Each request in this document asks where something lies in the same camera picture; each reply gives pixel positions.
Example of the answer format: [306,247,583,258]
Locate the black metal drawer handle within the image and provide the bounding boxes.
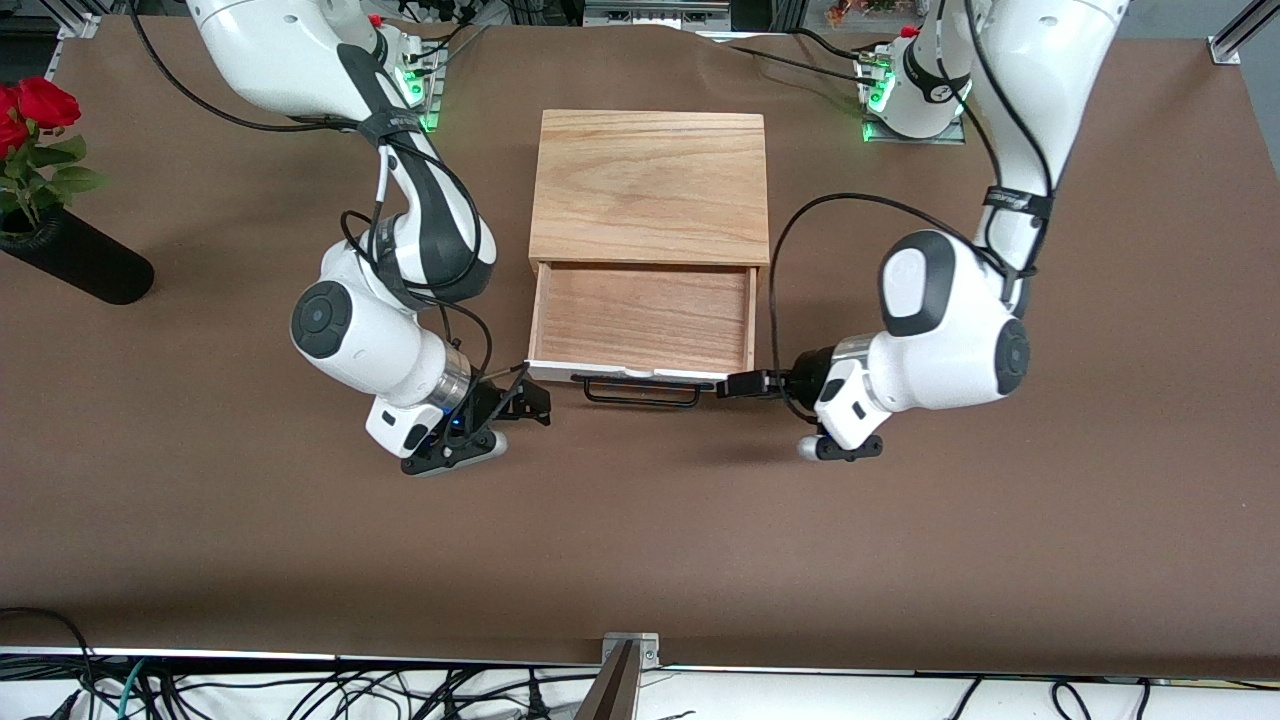
[570,374,721,409]

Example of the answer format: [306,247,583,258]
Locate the light wooden drawer cabinet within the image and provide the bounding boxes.
[528,108,771,273]

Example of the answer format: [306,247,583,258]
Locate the brown table cover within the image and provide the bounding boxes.
[0,15,1280,681]

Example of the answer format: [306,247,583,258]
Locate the grey aluminium beam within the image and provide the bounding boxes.
[574,640,642,720]

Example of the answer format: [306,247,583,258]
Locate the grey power strip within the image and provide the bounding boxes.
[583,0,733,31]

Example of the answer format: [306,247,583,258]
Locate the black cylindrical vase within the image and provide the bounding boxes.
[0,205,156,307]

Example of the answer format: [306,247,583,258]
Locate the green rose leaves and stems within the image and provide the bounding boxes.
[0,133,110,237]

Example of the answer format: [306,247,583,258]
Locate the red artificial rose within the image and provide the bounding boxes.
[15,77,83,129]
[0,85,31,157]

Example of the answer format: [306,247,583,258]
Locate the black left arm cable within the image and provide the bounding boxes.
[767,0,1057,423]

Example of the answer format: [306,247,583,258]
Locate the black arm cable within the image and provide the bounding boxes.
[767,0,1057,423]
[127,0,497,403]

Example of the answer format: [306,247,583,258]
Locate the silver metal bracket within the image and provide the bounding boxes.
[602,632,662,669]

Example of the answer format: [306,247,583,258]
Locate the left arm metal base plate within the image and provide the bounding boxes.
[862,60,967,145]

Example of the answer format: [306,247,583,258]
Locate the black cable on table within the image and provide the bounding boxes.
[418,18,493,71]
[728,42,873,83]
[793,27,879,63]

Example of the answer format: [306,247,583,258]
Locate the silver table edge rail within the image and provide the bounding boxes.
[0,645,1280,683]

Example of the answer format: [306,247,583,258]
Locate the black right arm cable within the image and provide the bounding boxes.
[127,0,497,403]

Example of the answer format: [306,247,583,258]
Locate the teal floor cable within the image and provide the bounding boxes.
[118,660,149,720]

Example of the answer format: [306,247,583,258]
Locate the black looped floor cable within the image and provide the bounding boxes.
[0,606,97,701]

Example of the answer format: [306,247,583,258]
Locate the silver aluminium frame profile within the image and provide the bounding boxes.
[1208,0,1280,64]
[30,0,101,41]

